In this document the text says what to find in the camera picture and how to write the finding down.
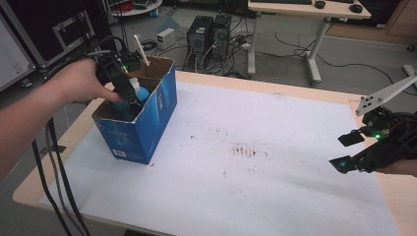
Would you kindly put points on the black keyboard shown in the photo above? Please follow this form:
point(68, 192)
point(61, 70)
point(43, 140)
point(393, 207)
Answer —
point(282, 1)

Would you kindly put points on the person's right hand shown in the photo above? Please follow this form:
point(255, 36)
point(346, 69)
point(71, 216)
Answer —
point(403, 167)

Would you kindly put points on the blue cardboard box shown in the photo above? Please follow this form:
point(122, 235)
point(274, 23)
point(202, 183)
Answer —
point(141, 137)

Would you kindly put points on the white power adapter box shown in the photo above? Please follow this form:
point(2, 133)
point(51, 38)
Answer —
point(165, 38)

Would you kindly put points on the grey tape piece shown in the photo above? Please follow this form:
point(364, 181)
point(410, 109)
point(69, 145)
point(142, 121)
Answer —
point(54, 149)

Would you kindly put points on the white metal stand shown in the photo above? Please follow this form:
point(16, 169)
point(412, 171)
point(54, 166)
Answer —
point(411, 69)

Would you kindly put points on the person's left hand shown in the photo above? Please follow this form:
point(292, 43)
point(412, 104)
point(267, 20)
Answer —
point(78, 82)

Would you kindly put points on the small blue container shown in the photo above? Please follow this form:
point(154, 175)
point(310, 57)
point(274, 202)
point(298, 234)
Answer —
point(153, 12)

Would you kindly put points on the black computer mouse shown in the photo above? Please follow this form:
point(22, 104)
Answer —
point(320, 4)
point(356, 8)

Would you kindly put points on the blue bottle with white cap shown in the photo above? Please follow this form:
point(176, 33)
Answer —
point(143, 94)

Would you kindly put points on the black computer tower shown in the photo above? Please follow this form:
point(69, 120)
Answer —
point(221, 36)
point(199, 36)

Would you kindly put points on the white table mat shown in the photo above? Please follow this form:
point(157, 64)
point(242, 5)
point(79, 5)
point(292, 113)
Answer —
point(229, 196)

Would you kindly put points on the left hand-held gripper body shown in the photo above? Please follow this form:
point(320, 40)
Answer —
point(109, 67)

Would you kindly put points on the black flight case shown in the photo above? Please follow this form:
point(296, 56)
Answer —
point(49, 19)

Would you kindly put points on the round white table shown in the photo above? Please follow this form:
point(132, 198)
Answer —
point(137, 12)

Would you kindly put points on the white power strip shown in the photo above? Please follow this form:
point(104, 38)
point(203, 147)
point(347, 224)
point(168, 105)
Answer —
point(245, 46)

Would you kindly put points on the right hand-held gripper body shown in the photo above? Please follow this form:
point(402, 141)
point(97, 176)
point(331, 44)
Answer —
point(396, 131)

